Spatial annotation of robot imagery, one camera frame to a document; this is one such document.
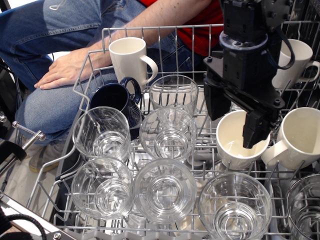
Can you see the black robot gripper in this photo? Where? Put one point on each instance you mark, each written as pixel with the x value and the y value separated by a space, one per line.
pixel 242 73

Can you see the clear glass cup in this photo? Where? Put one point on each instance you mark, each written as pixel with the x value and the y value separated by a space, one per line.
pixel 234 206
pixel 174 90
pixel 102 131
pixel 168 132
pixel 102 189
pixel 164 191
pixel 303 208

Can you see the person's bare forearm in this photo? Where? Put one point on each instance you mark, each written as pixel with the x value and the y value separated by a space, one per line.
pixel 162 13

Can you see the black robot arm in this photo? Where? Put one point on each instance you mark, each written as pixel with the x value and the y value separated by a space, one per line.
pixel 249 19

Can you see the person's hand on knee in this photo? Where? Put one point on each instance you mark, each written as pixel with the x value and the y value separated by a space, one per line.
pixel 63 71

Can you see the white mug under gripper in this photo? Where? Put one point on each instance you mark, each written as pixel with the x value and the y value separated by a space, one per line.
pixel 229 136

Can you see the tall white mug back right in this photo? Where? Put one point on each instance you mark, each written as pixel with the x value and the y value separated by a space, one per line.
pixel 303 69

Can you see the tall white mug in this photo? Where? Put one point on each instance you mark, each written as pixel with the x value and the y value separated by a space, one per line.
pixel 303 69
pixel 129 59

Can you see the person's red shirt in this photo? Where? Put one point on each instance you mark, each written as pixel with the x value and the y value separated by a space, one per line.
pixel 201 33

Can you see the dark blue mug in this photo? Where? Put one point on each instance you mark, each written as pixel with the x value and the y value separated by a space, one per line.
pixel 123 96

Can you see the tall white mug back left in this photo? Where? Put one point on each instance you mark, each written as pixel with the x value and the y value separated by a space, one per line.
pixel 129 59

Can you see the grey shoe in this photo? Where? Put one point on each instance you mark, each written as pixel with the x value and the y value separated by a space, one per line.
pixel 43 155

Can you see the person's blue jeans legs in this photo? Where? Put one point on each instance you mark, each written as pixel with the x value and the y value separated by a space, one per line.
pixel 35 35

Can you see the metal clamp with black grip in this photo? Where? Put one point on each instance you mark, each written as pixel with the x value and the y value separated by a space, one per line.
pixel 14 152

